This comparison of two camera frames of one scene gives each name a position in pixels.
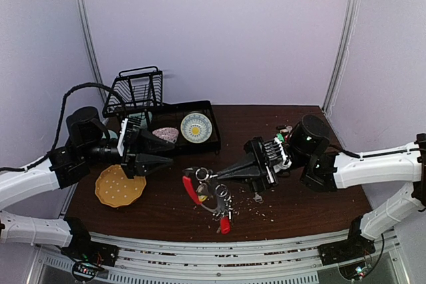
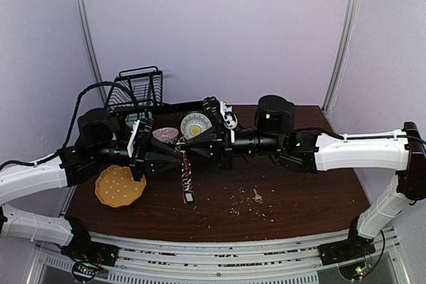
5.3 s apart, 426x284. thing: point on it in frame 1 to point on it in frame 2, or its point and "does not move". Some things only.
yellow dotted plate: [113, 187] does not move
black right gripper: [260, 165] to [226, 144]
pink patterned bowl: [167, 134] does not move
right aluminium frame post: [347, 36] does not move
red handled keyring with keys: [215, 199] to [188, 195]
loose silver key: [258, 198] does not move
